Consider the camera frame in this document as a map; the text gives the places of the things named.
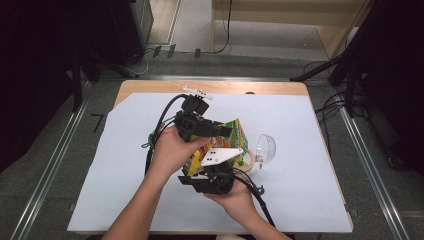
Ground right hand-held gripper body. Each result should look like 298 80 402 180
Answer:
191 147 244 196

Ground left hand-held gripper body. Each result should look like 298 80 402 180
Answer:
174 85 214 143

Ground yellow green spout pouch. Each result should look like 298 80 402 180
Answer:
181 118 250 178

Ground person's right hand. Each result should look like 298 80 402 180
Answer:
203 179 260 225

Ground person's left hand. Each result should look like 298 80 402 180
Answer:
149 125 211 178

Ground wooden table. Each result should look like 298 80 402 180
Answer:
113 79 355 235

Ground white paper sheet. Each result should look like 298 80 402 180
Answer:
67 92 354 234

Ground black cabinet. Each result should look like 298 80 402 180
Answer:
108 0 155 67

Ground black tripod stand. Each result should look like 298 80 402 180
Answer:
289 0 381 118

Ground black metal stand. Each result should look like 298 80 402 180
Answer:
68 49 134 113

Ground light wooden shelf unit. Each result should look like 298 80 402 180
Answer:
210 0 373 60

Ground black curtain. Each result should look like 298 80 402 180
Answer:
0 0 114 173
353 0 424 174

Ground left hand-held gripper cable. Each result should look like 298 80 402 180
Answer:
141 93 189 176

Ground white floor cable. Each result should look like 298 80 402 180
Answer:
131 49 150 77

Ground black hanging cable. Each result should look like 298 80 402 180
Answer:
213 0 234 55

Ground black floor cables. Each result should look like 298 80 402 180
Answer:
313 91 349 154

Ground metal floor rail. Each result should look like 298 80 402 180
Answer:
9 81 93 240
333 84 413 240

